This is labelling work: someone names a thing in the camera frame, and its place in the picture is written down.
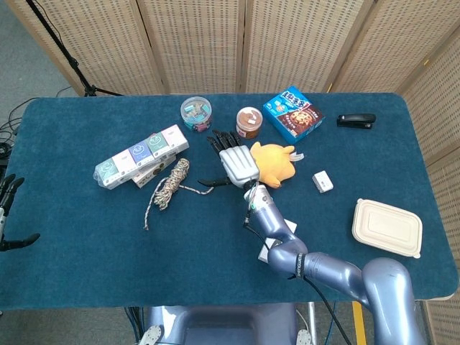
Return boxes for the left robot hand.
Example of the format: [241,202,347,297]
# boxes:
[0,174,41,252]

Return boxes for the white cookie box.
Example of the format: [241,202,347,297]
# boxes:
[132,155,178,189]

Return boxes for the braided rope bundle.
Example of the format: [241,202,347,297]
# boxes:
[142,157,216,231]

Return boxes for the small round food jar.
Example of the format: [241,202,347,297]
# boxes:
[236,106,264,139]

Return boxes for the blue table cloth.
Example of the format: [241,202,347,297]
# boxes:
[0,92,459,311]

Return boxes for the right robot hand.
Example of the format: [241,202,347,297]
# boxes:
[197,129,261,189]

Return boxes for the black tripod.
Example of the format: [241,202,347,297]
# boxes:
[25,0,123,98]

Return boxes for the yellow plush toy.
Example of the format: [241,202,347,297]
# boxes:
[250,142,305,190]

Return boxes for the woven folding screen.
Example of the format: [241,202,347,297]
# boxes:
[5,0,460,345]

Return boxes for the blue cookie box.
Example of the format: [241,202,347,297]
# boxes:
[262,85,326,145]

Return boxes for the clear jar of binder clips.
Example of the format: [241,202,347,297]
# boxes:
[180,96,213,132]

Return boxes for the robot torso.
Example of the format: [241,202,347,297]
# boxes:
[138,303,317,345]

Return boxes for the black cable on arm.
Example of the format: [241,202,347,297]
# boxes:
[242,211,355,345]

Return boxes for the black stapler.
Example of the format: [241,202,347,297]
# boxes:
[336,113,377,129]

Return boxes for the black floor cables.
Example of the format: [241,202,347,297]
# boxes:
[0,86,73,166]

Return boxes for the beige lidded food container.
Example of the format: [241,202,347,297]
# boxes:
[351,198,423,259]

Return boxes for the pocket tissue multipack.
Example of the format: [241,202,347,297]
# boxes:
[93,124,190,190]

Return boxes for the small white box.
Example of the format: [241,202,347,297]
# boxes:
[312,171,334,194]

